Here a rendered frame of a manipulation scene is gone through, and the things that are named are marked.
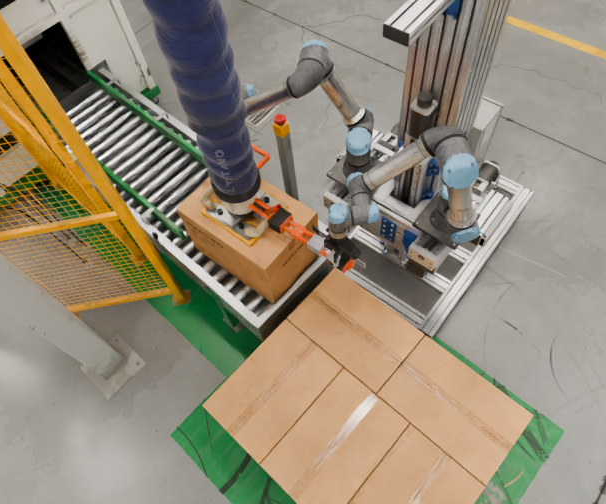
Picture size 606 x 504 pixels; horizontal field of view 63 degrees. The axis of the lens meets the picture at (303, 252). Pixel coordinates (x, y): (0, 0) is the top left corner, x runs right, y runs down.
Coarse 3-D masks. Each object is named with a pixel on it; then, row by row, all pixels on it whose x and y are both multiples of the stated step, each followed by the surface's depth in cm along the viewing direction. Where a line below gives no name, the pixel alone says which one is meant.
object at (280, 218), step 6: (282, 210) 228; (270, 216) 226; (276, 216) 227; (282, 216) 226; (288, 216) 226; (270, 222) 224; (276, 222) 225; (282, 222) 225; (288, 222) 226; (276, 228) 224; (282, 228) 224
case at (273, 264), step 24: (192, 216) 248; (312, 216) 243; (192, 240) 277; (216, 240) 246; (240, 240) 239; (264, 240) 238; (288, 240) 237; (240, 264) 249; (264, 264) 231; (288, 264) 249; (264, 288) 253; (288, 288) 266
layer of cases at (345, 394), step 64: (320, 320) 258; (384, 320) 256; (256, 384) 244; (320, 384) 242; (384, 384) 242; (448, 384) 237; (256, 448) 229; (320, 448) 227; (384, 448) 225; (448, 448) 223
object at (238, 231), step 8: (216, 200) 250; (216, 208) 246; (224, 208) 246; (208, 216) 245; (216, 216) 244; (224, 224) 242; (240, 224) 238; (248, 224) 240; (232, 232) 239; (240, 232) 238; (248, 240) 236; (256, 240) 237
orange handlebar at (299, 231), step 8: (264, 152) 247; (264, 160) 245; (256, 200) 233; (256, 208) 231; (264, 216) 229; (296, 224) 224; (288, 232) 224; (296, 232) 222; (304, 232) 223; (304, 240) 220; (352, 264) 212
